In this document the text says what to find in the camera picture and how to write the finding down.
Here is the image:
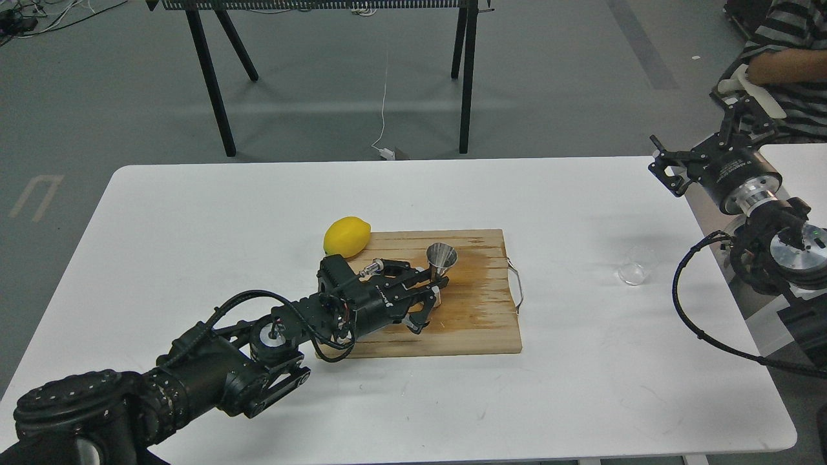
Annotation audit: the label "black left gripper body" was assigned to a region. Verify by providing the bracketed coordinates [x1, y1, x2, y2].
[315, 255, 395, 342]

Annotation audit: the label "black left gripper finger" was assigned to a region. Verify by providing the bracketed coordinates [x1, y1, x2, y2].
[361, 258, 435, 291]
[395, 274, 450, 335]

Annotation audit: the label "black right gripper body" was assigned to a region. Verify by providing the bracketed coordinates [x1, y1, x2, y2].
[695, 145, 782, 216]

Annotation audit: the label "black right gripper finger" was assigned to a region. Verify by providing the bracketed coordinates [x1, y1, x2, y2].
[714, 90, 779, 152]
[649, 135, 708, 198]

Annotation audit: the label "steel double jigger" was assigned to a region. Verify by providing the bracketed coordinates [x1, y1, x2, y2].
[426, 242, 458, 308]

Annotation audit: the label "small clear glass beaker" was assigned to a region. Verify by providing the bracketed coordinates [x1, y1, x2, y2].
[616, 245, 660, 286]

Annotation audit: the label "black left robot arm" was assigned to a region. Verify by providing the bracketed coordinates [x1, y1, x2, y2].
[2, 253, 457, 464]

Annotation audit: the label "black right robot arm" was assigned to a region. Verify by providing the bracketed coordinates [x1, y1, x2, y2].
[649, 88, 826, 379]

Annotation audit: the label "white office chair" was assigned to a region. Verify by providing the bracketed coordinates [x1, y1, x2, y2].
[711, 63, 788, 123]

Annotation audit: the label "yellow lemon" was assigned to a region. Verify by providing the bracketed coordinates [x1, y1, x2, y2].
[323, 216, 372, 258]

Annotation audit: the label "wooden cutting board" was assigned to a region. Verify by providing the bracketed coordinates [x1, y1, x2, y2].
[349, 229, 523, 358]

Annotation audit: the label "white side table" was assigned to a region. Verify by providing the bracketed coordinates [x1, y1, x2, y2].
[759, 143, 826, 227]

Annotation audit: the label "person in striped shirt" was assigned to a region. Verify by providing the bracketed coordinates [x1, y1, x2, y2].
[739, 1, 826, 144]

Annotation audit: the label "black metal background table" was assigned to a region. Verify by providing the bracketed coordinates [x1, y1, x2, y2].
[145, 0, 495, 157]

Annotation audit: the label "white cable with plug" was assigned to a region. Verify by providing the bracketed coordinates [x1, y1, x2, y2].
[371, 45, 410, 161]

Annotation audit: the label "tangled cables on floor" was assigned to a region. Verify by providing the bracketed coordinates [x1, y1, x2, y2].
[0, 0, 130, 39]

